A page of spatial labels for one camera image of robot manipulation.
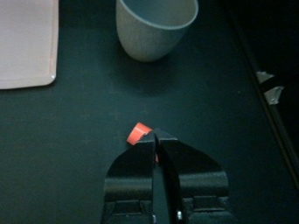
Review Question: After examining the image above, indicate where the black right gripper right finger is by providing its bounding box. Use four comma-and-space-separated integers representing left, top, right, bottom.
154, 128, 239, 224

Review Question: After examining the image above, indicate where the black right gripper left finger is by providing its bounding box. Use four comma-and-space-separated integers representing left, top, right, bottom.
99, 133, 158, 224

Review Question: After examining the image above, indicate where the orange toy carrot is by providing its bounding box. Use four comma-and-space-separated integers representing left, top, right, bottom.
126, 122, 154, 146

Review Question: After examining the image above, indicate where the pink plate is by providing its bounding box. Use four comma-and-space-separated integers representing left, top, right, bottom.
0, 0, 60, 90

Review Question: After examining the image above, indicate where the light blue ribbed cup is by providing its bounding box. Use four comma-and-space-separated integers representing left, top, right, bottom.
115, 0, 201, 63

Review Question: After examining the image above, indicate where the black table edge rail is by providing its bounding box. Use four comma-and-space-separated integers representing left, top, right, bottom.
229, 0, 299, 191

